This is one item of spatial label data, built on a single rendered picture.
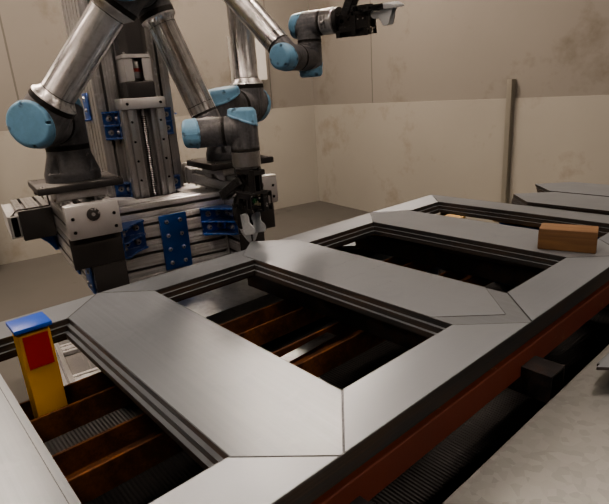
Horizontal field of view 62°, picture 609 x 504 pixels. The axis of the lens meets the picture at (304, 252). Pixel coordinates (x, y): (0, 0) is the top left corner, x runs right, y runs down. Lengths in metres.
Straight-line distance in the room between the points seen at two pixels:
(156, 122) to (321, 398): 1.23
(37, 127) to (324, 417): 1.03
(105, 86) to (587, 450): 1.56
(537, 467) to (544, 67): 3.45
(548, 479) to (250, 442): 0.38
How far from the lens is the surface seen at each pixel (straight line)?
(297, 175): 5.88
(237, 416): 0.68
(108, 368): 0.90
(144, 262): 1.64
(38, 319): 1.00
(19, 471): 0.70
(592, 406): 0.91
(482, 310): 0.95
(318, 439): 0.62
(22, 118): 1.43
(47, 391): 1.03
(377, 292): 1.01
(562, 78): 3.94
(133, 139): 1.70
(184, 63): 1.47
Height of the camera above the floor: 1.23
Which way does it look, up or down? 17 degrees down
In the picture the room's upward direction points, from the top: 4 degrees counter-clockwise
